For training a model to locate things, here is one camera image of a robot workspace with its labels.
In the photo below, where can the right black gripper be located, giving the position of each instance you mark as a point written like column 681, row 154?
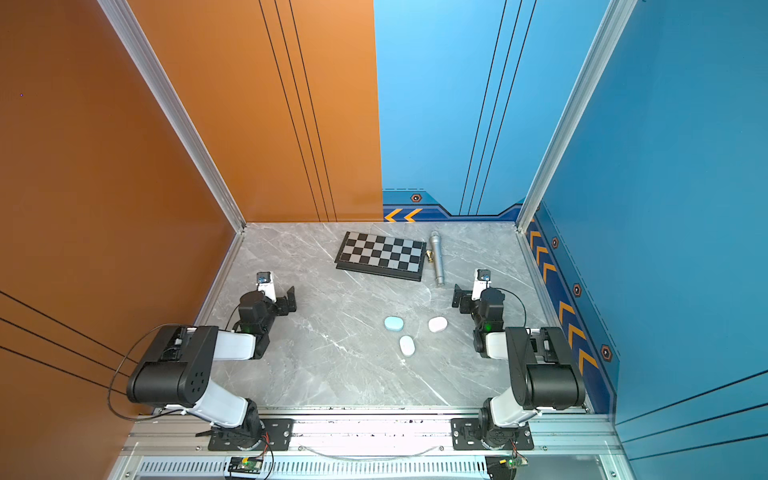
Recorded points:
column 467, row 300

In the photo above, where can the green earbud charging case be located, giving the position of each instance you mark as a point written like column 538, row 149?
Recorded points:
column 407, row 345

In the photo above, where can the silver microphone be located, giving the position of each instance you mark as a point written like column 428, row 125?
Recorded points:
column 436, row 257

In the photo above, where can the white earbud charging case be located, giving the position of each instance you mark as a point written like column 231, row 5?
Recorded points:
column 437, row 324

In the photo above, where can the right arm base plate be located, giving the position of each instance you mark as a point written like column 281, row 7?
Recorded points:
column 468, row 434

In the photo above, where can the right green circuit board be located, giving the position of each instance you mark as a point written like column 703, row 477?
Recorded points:
column 514, row 462

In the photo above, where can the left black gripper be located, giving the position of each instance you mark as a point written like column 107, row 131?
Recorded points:
column 281, row 303

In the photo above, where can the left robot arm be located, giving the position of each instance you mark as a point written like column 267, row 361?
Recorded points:
column 175, row 373

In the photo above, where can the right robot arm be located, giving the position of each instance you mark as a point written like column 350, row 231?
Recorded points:
column 542, row 373

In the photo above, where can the green circuit board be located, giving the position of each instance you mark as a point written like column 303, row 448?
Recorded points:
column 245, row 467
column 514, row 462

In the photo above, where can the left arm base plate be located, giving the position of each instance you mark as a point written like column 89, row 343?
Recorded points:
column 271, row 434

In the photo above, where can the blue earbud charging case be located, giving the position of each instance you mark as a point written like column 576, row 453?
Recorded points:
column 394, row 324

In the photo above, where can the left green circuit board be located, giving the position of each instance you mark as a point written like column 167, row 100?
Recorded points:
column 245, row 467

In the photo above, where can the black and silver chessboard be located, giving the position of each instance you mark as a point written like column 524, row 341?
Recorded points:
column 380, row 255

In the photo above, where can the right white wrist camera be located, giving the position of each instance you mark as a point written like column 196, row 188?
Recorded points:
column 482, row 281

